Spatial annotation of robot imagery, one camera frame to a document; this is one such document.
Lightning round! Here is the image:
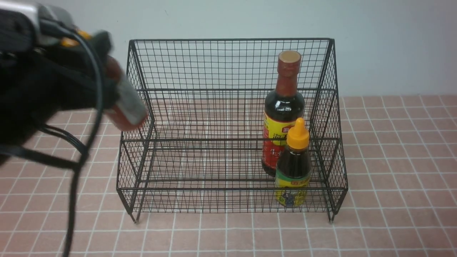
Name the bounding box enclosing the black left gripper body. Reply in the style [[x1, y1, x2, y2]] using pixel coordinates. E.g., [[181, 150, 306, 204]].
[[1, 7, 105, 166]]

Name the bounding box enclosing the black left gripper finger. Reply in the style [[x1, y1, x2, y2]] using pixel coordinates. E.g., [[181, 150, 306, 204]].
[[87, 31, 112, 63]]

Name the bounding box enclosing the red chili sauce bottle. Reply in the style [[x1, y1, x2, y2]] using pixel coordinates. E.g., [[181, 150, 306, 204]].
[[60, 30, 148, 131]]

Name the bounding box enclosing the tall soy sauce bottle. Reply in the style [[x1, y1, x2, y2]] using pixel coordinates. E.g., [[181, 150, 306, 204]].
[[261, 50, 305, 177]]

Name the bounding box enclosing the oyster sauce bottle yellow cap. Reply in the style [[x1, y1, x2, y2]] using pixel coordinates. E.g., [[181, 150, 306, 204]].
[[275, 117, 313, 208]]

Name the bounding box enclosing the black cable bundle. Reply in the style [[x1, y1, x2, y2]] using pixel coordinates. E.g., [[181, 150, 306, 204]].
[[0, 18, 106, 257]]

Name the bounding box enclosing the black wire mesh rack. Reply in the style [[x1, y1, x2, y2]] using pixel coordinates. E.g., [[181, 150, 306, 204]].
[[116, 38, 349, 222]]

